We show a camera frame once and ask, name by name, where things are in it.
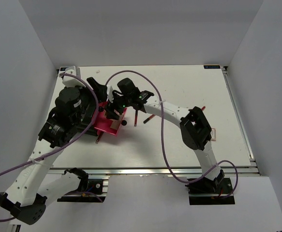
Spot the black round drawer knob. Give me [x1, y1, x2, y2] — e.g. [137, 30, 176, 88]
[121, 120, 127, 126]

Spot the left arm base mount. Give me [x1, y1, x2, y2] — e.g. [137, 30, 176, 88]
[57, 178, 108, 203]

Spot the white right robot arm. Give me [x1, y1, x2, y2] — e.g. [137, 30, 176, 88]
[106, 78, 224, 193]

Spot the clear multicolour eyeshadow palette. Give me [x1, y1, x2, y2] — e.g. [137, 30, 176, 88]
[110, 119, 121, 130]

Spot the blue logo sticker left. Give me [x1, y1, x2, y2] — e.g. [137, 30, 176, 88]
[59, 67, 70, 72]

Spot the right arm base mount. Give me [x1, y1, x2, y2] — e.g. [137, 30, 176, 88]
[186, 178, 236, 205]

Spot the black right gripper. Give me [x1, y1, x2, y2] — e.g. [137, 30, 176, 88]
[104, 91, 132, 120]

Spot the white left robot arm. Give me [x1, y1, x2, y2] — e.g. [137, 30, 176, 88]
[0, 74, 99, 225]

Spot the blue logo sticker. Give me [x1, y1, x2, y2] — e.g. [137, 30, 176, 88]
[203, 65, 221, 69]
[59, 67, 70, 72]

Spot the pink drawer tray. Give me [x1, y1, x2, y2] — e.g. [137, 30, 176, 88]
[93, 108, 127, 136]

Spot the red lip gloss under tray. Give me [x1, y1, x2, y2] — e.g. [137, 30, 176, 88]
[95, 131, 104, 144]

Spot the aluminium table edge rail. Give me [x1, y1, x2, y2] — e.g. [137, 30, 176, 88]
[47, 166, 260, 176]

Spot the clear square pink-rimmed case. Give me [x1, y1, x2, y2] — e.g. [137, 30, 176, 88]
[211, 128, 216, 141]

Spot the black drawer organizer box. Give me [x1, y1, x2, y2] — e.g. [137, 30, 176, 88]
[77, 98, 100, 136]

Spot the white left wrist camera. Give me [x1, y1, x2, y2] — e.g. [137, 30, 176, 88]
[59, 65, 81, 87]

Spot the blue logo sticker right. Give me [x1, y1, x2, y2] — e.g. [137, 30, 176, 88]
[203, 65, 221, 69]

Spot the dark red lip gloss tube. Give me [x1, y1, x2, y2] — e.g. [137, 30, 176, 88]
[134, 110, 138, 127]

